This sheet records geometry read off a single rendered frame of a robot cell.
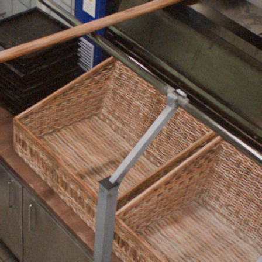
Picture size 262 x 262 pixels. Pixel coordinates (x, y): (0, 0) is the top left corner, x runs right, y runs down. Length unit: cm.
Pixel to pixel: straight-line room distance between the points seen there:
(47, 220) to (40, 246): 18
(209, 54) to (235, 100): 19
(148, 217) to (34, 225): 49
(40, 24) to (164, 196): 90
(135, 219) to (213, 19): 68
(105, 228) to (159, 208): 34
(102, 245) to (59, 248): 43
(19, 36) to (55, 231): 76
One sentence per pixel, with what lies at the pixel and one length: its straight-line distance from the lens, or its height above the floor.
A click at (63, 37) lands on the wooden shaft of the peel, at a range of 219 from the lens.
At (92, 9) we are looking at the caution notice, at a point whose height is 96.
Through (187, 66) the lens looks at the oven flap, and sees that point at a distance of 253.
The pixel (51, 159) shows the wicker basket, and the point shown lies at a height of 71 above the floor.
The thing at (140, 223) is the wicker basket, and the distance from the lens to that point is 240.
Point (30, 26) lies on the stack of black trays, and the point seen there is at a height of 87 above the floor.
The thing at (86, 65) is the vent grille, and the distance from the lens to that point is 300.
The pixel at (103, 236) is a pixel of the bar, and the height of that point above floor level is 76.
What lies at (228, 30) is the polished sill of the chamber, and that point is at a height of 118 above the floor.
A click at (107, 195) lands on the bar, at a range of 205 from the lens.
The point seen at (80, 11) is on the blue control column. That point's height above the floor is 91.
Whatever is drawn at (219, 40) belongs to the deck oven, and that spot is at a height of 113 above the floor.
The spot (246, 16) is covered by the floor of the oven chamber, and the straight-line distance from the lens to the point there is 245.
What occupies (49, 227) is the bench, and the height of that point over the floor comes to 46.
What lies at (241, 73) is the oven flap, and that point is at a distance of 239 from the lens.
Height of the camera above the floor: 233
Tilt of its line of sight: 38 degrees down
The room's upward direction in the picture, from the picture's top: 4 degrees clockwise
